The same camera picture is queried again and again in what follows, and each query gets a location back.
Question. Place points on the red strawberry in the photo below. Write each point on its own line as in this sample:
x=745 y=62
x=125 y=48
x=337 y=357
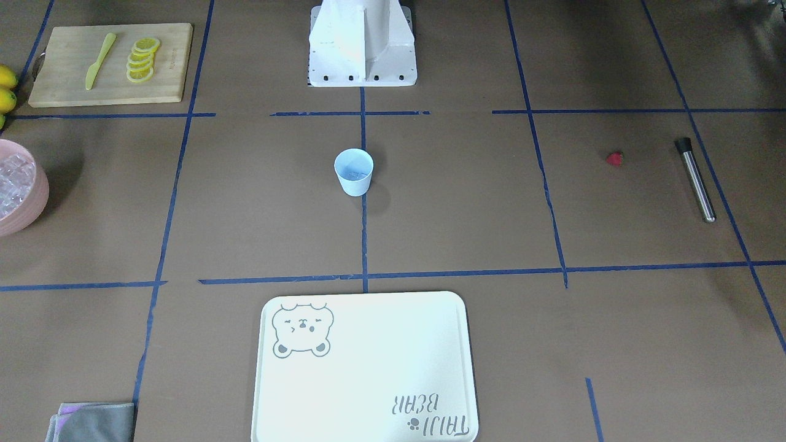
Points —
x=616 y=159

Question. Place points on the steel muddler with black tip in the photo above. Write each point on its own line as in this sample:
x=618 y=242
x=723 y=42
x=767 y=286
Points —
x=685 y=150

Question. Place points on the light blue plastic cup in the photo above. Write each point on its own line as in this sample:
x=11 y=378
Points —
x=354 y=169

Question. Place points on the pile of ice cubes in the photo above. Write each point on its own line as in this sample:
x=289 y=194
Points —
x=17 y=179

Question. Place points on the cream bear tray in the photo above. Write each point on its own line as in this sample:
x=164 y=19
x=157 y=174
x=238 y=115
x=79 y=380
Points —
x=365 y=367

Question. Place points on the wooden cutting board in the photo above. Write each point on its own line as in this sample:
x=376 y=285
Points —
x=71 y=50

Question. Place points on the lemon slice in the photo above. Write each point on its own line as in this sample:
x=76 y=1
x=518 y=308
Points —
x=140 y=63

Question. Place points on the yellow knife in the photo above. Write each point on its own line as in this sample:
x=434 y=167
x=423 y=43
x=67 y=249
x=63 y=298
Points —
x=94 y=68

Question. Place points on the grey folded cloth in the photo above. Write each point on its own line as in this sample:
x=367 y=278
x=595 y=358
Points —
x=92 y=421

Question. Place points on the pink bowl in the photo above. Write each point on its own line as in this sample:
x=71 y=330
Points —
x=34 y=204

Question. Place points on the whole lemon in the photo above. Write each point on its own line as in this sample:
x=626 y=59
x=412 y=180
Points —
x=8 y=78
x=8 y=100

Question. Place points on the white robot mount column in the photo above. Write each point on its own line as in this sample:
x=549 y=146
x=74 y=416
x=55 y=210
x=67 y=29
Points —
x=361 y=44

